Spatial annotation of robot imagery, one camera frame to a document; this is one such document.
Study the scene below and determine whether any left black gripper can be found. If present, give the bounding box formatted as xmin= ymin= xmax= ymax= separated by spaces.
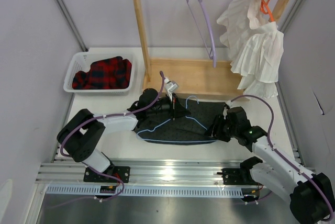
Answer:
xmin=147 ymin=93 xmax=191 ymax=120

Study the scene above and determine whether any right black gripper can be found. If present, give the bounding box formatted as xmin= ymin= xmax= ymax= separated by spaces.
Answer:
xmin=204 ymin=114 xmax=239 ymax=142

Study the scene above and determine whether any light blue wire hanger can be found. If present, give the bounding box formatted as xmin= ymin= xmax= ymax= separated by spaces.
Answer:
xmin=136 ymin=95 xmax=218 ymax=144

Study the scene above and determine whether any dark grey dotted skirt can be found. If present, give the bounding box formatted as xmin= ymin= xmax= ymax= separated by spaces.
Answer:
xmin=135 ymin=99 xmax=227 ymax=147

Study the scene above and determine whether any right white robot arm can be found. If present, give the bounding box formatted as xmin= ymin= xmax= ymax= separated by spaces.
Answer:
xmin=206 ymin=107 xmax=334 ymax=223

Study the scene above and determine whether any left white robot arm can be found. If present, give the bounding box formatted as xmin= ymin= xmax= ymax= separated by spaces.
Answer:
xmin=57 ymin=88 xmax=191 ymax=182

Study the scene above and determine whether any purple plastic hanger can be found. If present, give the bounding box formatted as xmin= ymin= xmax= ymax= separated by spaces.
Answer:
xmin=186 ymin=0 xmax=217 ymax=68

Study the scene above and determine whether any orange plastic hanger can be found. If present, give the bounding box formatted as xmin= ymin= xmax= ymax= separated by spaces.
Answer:
xmin=258 ymin=0 xmax=282 ymax=23

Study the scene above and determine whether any wooden clothes rack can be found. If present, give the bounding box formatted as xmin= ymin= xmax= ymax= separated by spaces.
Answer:
xmin=133 ymin=0 xmax=289 ymax=99

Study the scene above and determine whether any red plaid garment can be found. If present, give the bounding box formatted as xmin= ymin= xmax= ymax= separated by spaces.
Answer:
xmin=72 ymin=56 xmax=132 ymax=90

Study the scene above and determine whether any white plastic basket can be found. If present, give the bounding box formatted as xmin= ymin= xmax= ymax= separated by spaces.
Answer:
xmin=63 ymin=52 xmax=138 ymax=95

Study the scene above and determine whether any white ruffled garment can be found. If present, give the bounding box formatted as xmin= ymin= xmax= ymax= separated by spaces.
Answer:
xmin=217 ymin=0 xmax=284 ymax=99

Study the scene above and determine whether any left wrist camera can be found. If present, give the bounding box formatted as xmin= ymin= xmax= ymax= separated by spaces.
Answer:
xmin=164 ymin=77 xmax=178 ymax=100

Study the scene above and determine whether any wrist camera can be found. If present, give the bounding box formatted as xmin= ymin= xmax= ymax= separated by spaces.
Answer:
xmin=222 ymin=100 xmax=233 ymax=117
xmin=164 ymin=77 xmax=178 ymax=100

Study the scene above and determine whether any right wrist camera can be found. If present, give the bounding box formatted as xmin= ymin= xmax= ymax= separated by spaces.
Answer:
xmin=222 ymin=100 xmax=233 ymax=117

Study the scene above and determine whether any aluminium mounting rail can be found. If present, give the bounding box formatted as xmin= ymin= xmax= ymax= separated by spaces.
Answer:
xmin=35 ymin=159 xmax=317 ymax=188

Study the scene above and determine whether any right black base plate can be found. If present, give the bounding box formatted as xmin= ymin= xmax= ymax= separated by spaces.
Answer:
xmin=216 ymin=168 xmax=258 ymax=186

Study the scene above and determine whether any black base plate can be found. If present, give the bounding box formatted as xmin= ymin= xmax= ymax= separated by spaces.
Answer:
xmin=83 ymin=165 xmax=130 ymax=183
xmin=216 ymin=168 xmax=258 ymax=186

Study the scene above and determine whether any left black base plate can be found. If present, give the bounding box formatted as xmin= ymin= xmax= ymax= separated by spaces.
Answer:
xmin=83 ymin=165 xmax=130 ymax=183

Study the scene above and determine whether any white slotted cable duct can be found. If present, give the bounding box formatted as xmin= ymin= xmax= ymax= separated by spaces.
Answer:
xmin=46 ymin=184 xmax=243 ymax=198

